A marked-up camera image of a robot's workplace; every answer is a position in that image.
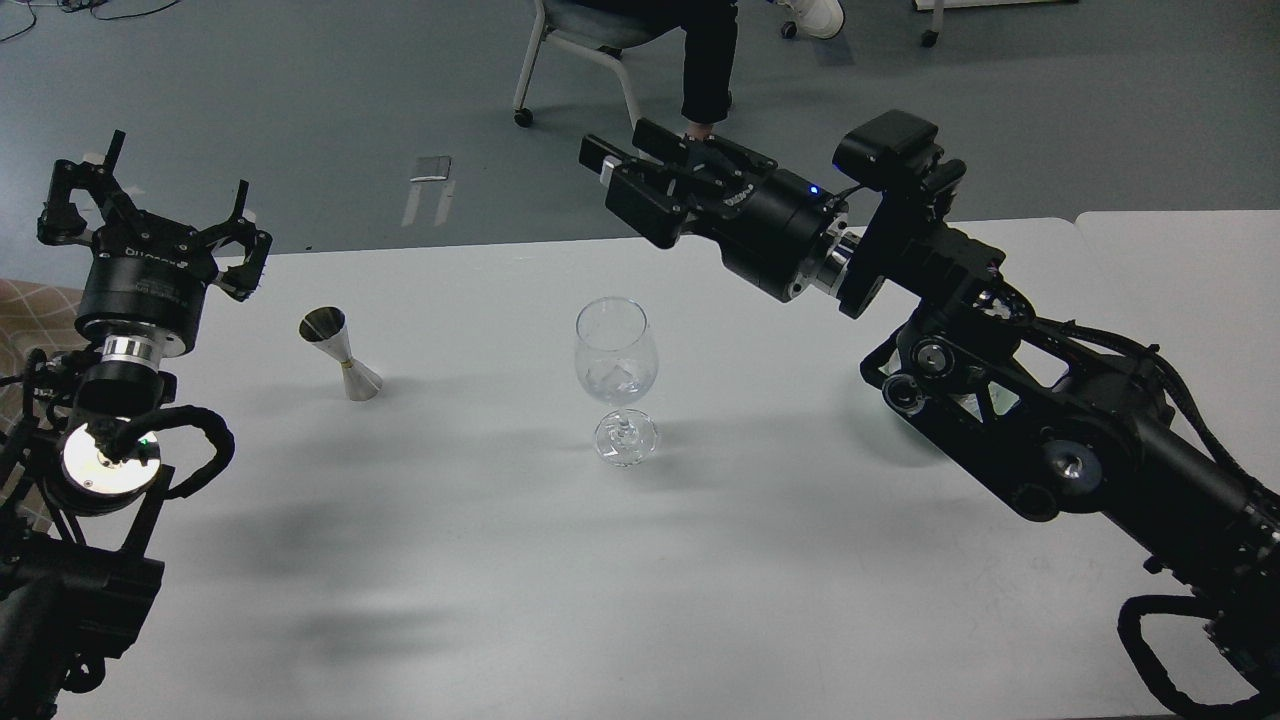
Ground green bowl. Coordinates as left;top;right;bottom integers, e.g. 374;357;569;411
951;383;1020;421

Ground white furniture base with castor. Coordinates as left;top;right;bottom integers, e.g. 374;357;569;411
910;0;1076;49

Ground clear wine glass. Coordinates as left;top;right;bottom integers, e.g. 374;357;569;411
573;296;660;468

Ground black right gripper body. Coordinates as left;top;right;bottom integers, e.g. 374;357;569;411
687;169;849;302

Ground clear ice cube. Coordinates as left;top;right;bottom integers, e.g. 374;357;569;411
588;361;652;402

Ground grey tape piece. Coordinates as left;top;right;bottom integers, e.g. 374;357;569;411
410;155;453;184

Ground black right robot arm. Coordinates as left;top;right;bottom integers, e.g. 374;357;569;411
579;110;1279;719

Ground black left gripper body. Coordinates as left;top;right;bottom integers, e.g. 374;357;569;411
76;225;218;357

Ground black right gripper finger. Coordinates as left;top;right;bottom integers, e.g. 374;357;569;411
579;135;721;249
634;118;778;186

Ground seated person in black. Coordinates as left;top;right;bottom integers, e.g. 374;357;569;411
570;0;849;141

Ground beige checked cloth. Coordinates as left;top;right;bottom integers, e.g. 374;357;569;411
1;279;87;378

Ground steel jigger measuring cup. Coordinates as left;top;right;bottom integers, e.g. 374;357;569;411
298;306;383;402

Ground black floor cables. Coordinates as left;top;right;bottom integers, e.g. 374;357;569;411
0;0;180;44

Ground grey chair with castors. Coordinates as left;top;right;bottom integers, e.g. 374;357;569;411
512;1;663;128

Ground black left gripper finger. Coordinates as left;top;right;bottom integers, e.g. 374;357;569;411
37;129;141;256
195;181;274;304

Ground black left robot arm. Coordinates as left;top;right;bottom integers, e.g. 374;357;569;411
3;131;273;719

